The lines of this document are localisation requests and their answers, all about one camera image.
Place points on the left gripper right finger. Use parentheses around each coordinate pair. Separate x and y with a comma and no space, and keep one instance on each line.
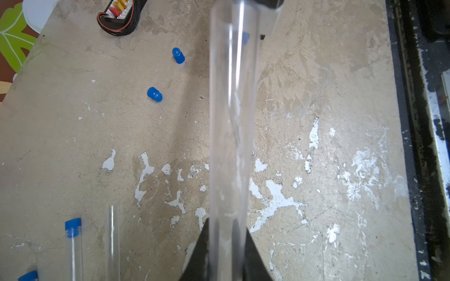
(253,267)

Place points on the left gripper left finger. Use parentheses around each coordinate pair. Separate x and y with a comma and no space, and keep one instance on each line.
(197,268)

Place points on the clear test tube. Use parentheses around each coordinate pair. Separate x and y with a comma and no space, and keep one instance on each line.
(232,109)
(75,265)
(112,245)

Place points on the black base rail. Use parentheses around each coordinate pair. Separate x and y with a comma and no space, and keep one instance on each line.
(420,44)

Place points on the blue stopper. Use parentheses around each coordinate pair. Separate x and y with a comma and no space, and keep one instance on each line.
(245,38)
(154,94)
(30,276)
(178,55)
(73,227)

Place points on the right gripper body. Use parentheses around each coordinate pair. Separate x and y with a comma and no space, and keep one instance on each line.
(267,15)

